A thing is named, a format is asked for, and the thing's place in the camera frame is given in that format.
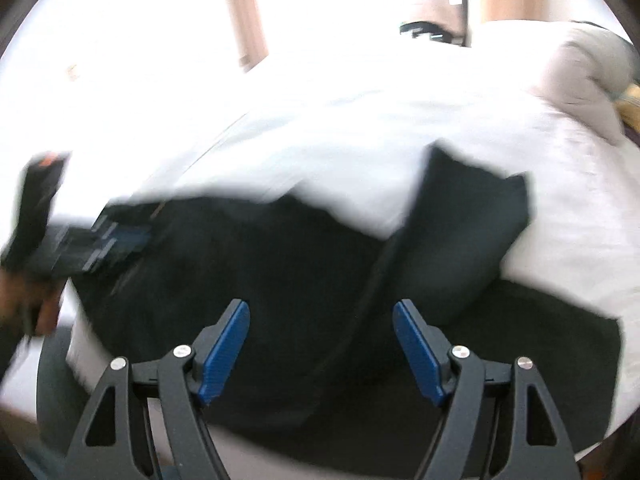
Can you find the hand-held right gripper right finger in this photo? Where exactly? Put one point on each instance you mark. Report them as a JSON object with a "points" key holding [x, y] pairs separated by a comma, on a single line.
{"points": [[417, 355]]}

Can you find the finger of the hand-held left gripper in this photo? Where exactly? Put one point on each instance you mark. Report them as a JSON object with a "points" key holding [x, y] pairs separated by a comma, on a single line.
{"points": [[115, 240]]}

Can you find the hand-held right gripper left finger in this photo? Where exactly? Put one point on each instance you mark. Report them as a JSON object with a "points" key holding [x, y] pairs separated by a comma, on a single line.
{"points": [[225, 352]]}

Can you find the black pants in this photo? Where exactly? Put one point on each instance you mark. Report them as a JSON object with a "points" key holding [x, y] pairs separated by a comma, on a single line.
{"points": [[300, 285]]}

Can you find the person's left hand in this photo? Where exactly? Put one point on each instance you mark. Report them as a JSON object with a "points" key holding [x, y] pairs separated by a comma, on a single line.
{"points": [[45, 310]]}

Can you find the purple cushion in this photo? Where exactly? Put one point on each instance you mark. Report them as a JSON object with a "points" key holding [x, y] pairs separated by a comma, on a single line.
{"points": [[633, 136]]}

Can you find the beige pillow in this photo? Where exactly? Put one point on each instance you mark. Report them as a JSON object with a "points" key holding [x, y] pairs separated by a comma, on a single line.
{"points": [[580, 75]]}

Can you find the yellow cushion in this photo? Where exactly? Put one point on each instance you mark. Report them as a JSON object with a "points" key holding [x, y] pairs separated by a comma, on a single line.
{"points": [[631, 107]]}

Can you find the beige thing with dark band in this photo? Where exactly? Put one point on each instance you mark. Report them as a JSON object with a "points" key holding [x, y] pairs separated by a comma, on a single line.
{"points": [[435, 10]]}

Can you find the thin dark pole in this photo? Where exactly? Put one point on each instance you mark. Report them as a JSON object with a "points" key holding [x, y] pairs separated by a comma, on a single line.
{"points": [[466, 0]]}

